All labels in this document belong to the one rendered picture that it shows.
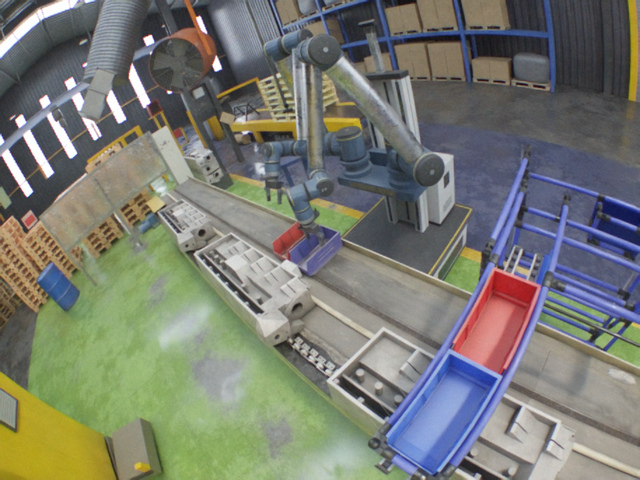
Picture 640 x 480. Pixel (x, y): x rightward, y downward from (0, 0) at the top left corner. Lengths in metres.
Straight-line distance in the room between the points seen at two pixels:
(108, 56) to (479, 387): 6.89
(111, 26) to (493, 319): 7.07
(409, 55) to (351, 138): 8.50
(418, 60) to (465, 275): 8.50
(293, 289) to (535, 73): 8.63
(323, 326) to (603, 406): 1.57
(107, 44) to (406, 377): 6.86
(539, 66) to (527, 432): 8.70
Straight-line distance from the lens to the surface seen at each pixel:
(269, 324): 1.48
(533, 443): 1.24
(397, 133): 1.51
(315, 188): 1.55
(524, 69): 9.21
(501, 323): 1.00
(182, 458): 2.77
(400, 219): 2.78
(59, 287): 6.48
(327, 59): 1.31
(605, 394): 1.64
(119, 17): 6.97
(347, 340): 1.55
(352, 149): 2.11
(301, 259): 2.00
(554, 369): 1.55
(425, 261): 2.36
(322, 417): 2.23
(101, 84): 6.34
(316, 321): 1.67
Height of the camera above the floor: 2.07
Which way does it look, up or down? 38 degrees down
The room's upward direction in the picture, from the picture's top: 22 degrees counter-clockwise
